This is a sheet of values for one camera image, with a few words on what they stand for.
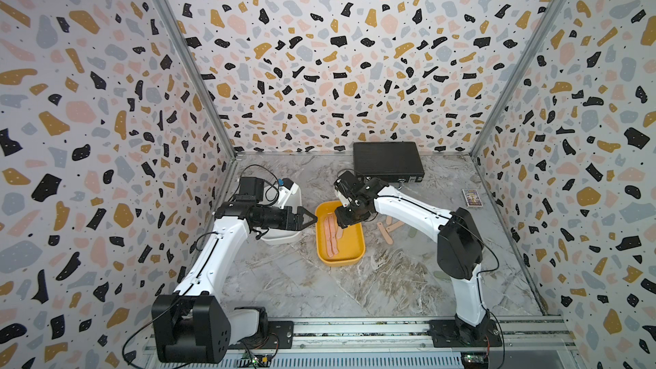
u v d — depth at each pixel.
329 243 0.92
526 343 0.76
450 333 0.73
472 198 1.05
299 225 0.67
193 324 0.39
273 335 0.73
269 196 0.69
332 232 0.95
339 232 0.94
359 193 0.65
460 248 0.50
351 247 0.89
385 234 0.95
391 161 1.15
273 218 0.68
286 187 0.72
